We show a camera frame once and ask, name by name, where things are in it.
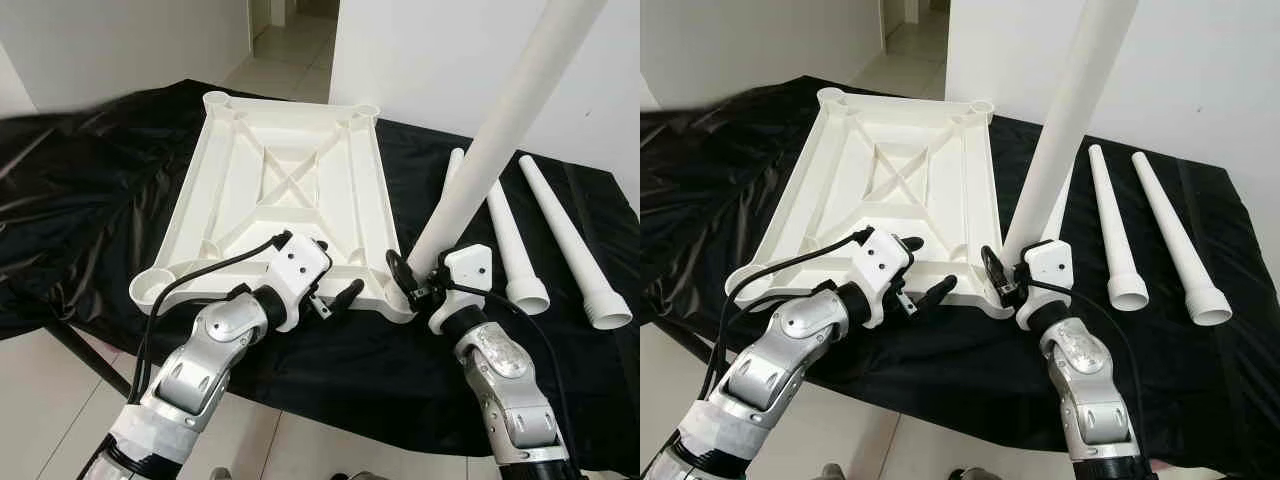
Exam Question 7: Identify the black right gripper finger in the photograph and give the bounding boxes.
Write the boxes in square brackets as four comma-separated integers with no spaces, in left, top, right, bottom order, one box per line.
[979,244,1011,298]
[385,247,417,303]

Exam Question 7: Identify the black table cloth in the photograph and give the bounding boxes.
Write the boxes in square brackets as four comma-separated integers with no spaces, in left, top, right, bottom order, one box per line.
[0,78,641,477]
[640,75,1280,473]

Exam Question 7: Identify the black metal table leg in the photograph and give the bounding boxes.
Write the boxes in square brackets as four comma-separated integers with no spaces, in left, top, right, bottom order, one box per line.
[660,320,721,367]
[40,320,136,399]

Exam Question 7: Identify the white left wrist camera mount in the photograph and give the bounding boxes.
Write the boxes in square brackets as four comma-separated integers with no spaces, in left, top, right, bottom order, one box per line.
[850,228,916,329]
[262,232,333,333]

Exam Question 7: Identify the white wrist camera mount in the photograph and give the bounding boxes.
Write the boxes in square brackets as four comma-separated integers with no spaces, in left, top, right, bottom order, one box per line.
[430,243,493,336]
[850,228,916,329]
[262,232,333,333]
[1017,240,1076,331]

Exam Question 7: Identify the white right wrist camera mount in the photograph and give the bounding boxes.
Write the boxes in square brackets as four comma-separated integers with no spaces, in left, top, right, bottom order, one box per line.
[1017,240,1076,331]
[430,243,493,336]

